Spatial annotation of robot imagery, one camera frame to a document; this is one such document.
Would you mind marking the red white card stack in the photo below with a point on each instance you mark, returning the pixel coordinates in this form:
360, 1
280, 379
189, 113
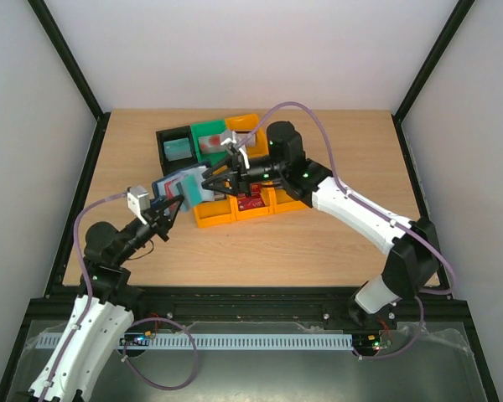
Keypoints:
211, 144

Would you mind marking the teal card stack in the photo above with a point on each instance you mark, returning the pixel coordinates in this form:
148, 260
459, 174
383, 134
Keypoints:
177, 149

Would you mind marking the black bin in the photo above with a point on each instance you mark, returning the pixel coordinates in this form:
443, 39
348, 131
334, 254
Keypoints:
169, 134

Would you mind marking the white slotted cable duct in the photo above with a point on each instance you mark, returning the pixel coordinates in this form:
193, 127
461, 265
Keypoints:
238, 342

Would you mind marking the yellow bin with dark cards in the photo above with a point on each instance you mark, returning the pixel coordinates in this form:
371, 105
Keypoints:
214, 213

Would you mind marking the black frame post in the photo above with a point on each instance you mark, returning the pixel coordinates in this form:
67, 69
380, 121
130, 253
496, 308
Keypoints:
440, 45
57, 39

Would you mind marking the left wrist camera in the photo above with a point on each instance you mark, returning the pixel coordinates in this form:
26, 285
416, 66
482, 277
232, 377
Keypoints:
138, 202

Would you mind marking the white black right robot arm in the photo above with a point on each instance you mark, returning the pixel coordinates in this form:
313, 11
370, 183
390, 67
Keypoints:
410, 246

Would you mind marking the black front frame rail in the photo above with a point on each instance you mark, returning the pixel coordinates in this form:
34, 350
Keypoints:
326, 306

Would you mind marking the yellow bin with red cards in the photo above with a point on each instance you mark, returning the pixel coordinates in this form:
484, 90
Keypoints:
254, 213

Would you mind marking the black left rear frame post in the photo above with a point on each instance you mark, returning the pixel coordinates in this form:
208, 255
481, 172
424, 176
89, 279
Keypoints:
57, 39

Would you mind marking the red VIP card stack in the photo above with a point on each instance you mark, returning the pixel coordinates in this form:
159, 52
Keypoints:
252, 201

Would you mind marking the blue card holder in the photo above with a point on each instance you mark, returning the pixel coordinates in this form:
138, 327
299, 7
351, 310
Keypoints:
165, 187

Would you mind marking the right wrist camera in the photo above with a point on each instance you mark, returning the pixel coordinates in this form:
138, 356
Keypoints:
232, 140

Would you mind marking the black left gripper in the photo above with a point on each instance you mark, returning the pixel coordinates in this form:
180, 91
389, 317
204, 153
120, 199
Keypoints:
158, 218

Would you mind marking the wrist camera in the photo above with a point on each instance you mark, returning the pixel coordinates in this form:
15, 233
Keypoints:
138, 202
232, 140

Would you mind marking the black right rear frame post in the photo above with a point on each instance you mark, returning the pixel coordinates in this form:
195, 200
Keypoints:
440, 45

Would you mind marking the yellow rear bin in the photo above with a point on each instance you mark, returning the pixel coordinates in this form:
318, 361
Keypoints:
245, 124

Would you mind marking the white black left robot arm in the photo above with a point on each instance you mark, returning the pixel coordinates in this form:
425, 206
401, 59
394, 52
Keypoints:
106, 305

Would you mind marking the white striped card stack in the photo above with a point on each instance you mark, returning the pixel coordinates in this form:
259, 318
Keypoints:
255, 141

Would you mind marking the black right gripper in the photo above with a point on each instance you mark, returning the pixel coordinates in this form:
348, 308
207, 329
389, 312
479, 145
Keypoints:
238, 177

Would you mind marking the green bin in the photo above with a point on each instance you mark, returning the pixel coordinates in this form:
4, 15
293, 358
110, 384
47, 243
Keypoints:
207, 128

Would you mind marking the teal credit card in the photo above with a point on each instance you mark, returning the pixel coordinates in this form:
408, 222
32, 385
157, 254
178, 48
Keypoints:
189, 185

